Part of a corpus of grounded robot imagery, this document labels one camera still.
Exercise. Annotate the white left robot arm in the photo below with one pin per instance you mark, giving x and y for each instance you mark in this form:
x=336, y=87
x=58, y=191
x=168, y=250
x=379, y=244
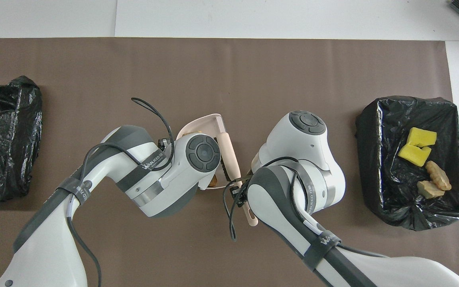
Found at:
x=161, y=179

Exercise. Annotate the wedge yellow sponge piece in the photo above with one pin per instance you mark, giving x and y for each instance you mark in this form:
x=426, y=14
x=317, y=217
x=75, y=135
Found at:
x=420, y=137

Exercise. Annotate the open black bag lined bin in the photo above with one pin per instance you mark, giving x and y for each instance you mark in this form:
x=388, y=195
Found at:
x=385, y=159

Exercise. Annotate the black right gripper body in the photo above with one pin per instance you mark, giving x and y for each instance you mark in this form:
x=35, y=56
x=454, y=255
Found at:
x=240, y=193

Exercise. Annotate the black bag wrapped box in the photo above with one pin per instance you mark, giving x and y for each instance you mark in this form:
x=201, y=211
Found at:
x=10, y=119

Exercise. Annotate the pink brush with black bristles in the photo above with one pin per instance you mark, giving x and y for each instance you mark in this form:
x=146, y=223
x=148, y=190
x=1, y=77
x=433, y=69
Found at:
x=229, y=155

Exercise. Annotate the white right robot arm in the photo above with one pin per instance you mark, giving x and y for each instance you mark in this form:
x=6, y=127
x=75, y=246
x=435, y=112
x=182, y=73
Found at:
x=301, y=151

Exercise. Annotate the brown potato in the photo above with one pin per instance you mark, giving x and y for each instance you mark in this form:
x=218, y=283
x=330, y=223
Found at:
x=213, y=181

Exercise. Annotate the brown paper table mat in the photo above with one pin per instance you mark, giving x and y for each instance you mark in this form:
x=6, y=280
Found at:
x=229, y=71

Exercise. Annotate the notched yellow sponge piece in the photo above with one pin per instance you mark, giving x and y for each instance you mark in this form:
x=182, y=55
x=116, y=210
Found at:
x=412, y=155

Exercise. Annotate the beige green stone chunk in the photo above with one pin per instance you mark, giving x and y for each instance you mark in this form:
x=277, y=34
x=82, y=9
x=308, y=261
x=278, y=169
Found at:
x=428, y=190

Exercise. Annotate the pink plastic dustpan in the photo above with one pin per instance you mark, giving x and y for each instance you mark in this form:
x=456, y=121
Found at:
x=205, y=121

